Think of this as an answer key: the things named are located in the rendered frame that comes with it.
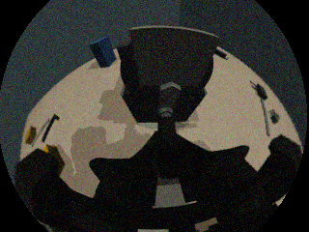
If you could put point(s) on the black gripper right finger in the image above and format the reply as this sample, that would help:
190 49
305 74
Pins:
196 164

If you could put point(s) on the blue cube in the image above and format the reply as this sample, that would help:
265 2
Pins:
102 50

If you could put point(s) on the small brown rectangular block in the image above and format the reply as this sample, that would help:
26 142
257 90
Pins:
31 135

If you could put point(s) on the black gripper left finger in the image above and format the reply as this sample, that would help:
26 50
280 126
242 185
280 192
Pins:
141 168

